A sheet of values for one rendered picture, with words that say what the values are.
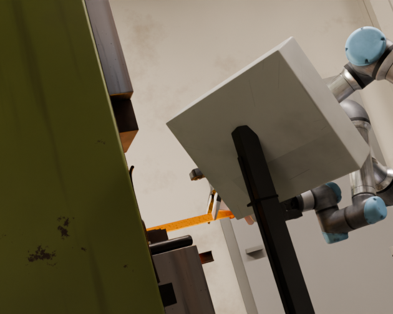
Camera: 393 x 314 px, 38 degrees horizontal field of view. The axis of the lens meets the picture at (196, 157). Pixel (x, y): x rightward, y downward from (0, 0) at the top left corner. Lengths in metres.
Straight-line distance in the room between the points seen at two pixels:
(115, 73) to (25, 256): 0.65
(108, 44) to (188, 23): 3.14
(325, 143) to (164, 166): 3.28
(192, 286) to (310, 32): 3.59
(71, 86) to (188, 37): 3.47
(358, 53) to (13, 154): 1.01
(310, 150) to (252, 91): 0.16
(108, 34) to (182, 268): 0.69
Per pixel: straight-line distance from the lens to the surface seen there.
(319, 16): 4.97
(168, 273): 1.51
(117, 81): 1.63
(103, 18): 1.72
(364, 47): 1.75
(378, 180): 2.26
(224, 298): 4.23
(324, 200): 1.88
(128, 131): 1.63
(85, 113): 1.28
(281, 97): 1.12
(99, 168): 1.24
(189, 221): 1.71
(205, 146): 1.26
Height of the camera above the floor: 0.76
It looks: 14 degrees up
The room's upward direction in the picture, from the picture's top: 16 degrees counter-clockwise
